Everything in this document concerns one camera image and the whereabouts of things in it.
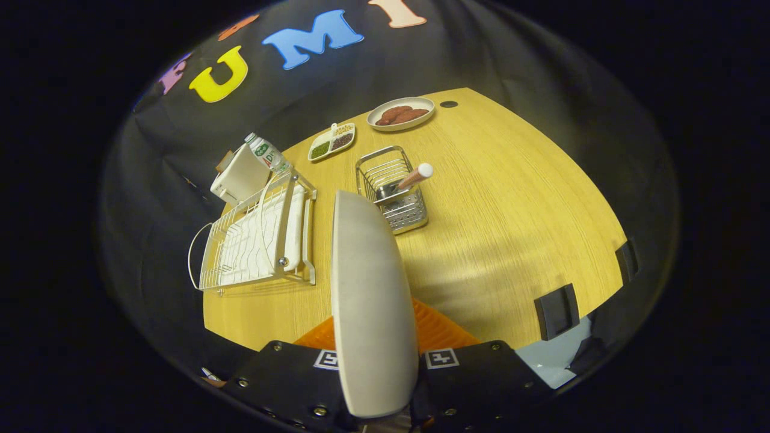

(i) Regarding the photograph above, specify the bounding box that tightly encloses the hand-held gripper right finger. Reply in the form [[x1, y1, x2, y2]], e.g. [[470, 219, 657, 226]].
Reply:
[[411, 298, 554, 433]]

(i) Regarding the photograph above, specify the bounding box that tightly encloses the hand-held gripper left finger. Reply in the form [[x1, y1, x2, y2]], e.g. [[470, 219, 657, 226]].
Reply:
[[220, 316, 362, 433]]

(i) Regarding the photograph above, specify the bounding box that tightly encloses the beige plate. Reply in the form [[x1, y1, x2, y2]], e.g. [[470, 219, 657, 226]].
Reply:
[[331, 190, 420, 419]]

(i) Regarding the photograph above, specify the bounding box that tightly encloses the white wire dish rack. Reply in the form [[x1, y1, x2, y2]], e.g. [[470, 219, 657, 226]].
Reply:
[[188, 170, 318, 295]]

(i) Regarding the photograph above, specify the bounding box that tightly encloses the metal wire basket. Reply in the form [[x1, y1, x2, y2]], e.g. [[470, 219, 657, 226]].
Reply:
[[355, 146, 429, 235]]

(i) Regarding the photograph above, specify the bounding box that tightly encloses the wooden handled spoon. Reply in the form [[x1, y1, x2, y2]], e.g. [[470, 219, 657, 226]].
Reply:
[[376, 163, 434, 202]]

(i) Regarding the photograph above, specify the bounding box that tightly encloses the white divided dish with beans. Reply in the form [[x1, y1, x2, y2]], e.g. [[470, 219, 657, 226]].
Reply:
[[307, 123, 356, 162]]

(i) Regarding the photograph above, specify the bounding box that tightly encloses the white plate with meat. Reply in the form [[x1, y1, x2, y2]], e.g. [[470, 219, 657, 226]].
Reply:
[[366, 97, 436, 132]]

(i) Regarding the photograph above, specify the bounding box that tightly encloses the white toaster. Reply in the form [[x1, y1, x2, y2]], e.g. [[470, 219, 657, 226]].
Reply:
[[210, 143, 273, 208]]

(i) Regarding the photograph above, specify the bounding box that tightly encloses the white green drink bottle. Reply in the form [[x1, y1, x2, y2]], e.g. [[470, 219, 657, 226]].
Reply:
[[244, 132, 294, 175]]

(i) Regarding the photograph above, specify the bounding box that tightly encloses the black backdrop cloth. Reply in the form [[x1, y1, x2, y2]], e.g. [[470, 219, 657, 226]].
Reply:
[[99, 0, 680, 373]]

